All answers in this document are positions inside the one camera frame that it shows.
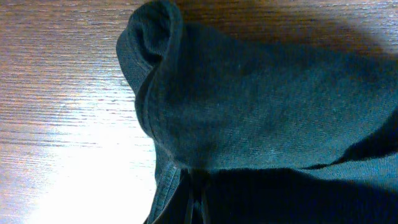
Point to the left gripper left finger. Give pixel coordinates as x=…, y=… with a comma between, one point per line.
x=189, y=208

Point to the black t-shirt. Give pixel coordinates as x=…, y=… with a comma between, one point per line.
x=273, y=133

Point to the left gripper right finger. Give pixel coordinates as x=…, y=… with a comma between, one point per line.
x=204, y=208

